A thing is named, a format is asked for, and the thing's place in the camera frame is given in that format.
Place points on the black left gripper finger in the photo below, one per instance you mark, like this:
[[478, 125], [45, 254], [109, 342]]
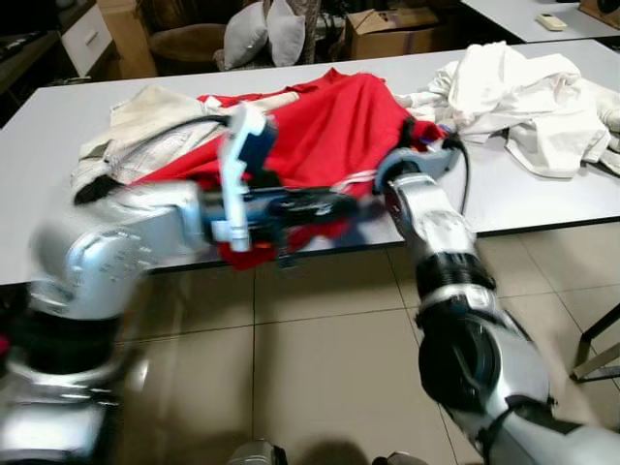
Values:
[[331, 200], [331, 216]]

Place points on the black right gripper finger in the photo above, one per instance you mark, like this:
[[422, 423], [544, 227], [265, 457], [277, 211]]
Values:
[[407, 133]]

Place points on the blue plastic hanger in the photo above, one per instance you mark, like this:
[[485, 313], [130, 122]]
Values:
[[450, 127]]

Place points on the red garment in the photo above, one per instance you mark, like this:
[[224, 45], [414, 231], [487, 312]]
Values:
[[329, 126]]

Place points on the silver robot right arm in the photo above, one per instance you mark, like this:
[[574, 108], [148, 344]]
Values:
[[436, 223]]

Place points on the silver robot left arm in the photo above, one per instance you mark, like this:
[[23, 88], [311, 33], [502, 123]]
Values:
[[107, 252]]

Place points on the cardboard box open flaps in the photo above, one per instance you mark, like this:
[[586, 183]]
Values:
[[387, 37]]

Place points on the white crumpled garment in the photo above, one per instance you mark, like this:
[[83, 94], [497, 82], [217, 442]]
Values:
[[513, 87]]

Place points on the grey white pillow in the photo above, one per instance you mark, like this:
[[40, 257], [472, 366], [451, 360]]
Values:
[[244, 34], [288, 29]]

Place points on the cream plaid garment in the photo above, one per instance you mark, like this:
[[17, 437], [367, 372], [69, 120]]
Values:
[[145, 111]]

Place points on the white remote control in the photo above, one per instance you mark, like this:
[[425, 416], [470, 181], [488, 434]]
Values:
[[552, 21]]

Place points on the beige crumpled garment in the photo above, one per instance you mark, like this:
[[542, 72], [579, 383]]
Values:
[[608, 116]]

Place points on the brown round stool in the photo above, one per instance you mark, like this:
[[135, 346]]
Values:
[[184, 46]]

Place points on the brown speaker box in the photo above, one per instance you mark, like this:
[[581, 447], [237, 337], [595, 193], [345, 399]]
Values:
[[603, 10]]

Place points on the plain cardboard box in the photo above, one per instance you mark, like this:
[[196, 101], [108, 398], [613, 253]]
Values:
[[124, 39]]

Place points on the grey robot left leg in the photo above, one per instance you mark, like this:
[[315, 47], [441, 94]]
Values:
[[257, 454]]

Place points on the grey robot leg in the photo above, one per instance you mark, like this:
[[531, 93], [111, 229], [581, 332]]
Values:
[[257, 454], [402, 459]]

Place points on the grey robot right leg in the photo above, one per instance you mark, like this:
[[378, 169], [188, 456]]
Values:
[[402, 459]]

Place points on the white drawer unit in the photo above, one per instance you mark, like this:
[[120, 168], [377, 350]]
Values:
[[87, 39]]

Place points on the black metal table leg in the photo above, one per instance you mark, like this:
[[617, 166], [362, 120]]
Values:
[[593, 354]]

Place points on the black desk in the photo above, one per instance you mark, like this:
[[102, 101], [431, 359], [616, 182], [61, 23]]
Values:
[[29, 58]]

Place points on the light grey right wrist camera mount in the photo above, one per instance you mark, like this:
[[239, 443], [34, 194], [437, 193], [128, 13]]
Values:
[[431, 165]]

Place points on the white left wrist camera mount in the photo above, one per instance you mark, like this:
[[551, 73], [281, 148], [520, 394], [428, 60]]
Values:
[[235, 174]]

